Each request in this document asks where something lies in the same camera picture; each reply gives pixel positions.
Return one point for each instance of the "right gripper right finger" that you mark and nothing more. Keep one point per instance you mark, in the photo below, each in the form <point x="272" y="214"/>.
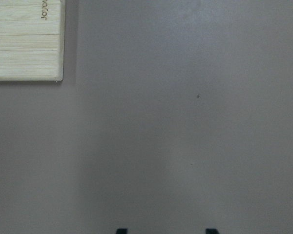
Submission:
<point x="211" y="231"/>

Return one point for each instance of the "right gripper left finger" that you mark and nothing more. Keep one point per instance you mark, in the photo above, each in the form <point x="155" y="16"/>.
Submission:
<point x="122" y="231"/>

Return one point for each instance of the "bamboo cutting board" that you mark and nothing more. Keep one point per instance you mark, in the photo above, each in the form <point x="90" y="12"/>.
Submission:
<point x="32" y="40"/>

